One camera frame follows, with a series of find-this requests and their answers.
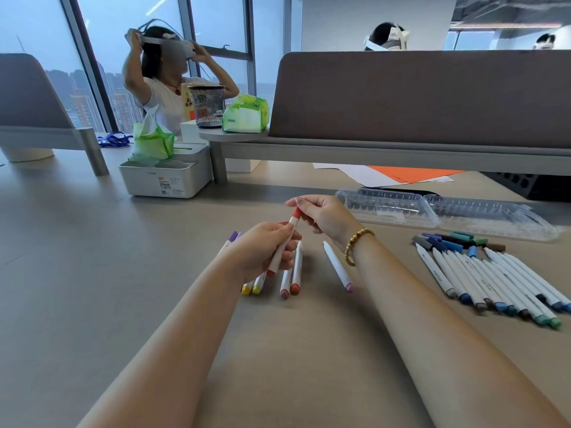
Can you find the person's right hand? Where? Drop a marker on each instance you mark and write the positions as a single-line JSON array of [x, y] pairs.
[[330, 216]]

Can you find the person's left hand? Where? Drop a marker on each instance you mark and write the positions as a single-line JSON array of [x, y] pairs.
[[256, 249]]

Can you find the red-ended white marker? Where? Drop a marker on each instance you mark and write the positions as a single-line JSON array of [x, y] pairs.
[[276, 262]]

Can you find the red marker cap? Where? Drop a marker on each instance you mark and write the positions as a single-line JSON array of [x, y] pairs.
[[296, 214]]

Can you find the group of warm-coloured white markers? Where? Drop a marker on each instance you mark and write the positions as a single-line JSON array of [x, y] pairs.
[[296, 262]]

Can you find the clear plastic marker case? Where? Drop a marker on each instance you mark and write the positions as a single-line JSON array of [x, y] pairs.
[[392, 209]]

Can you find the group of cool-coloured white markers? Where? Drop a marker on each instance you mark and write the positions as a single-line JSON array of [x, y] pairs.
[[435, 271]]

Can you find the person's right forearm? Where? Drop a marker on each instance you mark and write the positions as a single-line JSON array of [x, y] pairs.
[[455, 343]]

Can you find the person's left forearm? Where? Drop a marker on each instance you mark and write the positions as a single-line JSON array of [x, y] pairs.
[[160, 352]]

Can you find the white desk organizer box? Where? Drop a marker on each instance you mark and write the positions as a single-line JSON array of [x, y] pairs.
[[160, 182]]

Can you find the small white box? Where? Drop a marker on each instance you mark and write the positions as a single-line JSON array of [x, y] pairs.
[[189, 132]]

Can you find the papers with orange sheet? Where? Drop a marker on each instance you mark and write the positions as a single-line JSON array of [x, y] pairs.
[[361, 174]]

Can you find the grey desk riser shelf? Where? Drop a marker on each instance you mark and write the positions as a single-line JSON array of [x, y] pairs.
[[357, 153], [44, 138]]

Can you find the black smartphone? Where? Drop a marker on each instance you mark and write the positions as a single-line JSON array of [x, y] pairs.
[[415, 191]]

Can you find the orange paper sheet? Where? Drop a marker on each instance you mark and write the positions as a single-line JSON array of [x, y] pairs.
[[415, 173]]

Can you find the crumpled green tissue pack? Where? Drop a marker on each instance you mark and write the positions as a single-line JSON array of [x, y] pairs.
[[154, 144]]

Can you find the black mesh pen holder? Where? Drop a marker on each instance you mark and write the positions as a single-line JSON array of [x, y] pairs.
[[206, 106]]

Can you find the yellow carton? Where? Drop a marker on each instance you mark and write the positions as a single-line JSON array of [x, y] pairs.
[[187, 102]]

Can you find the white headset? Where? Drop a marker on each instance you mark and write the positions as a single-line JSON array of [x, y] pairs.
[[176, 48]]

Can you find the white cylindrical container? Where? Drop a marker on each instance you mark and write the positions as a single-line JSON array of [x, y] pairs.
[[27, 154]]

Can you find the linear ceiling light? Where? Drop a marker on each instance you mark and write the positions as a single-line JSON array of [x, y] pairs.
[[504, 26]]

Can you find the dark window frame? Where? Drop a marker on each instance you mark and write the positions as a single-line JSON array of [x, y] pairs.
[[223, 51]]

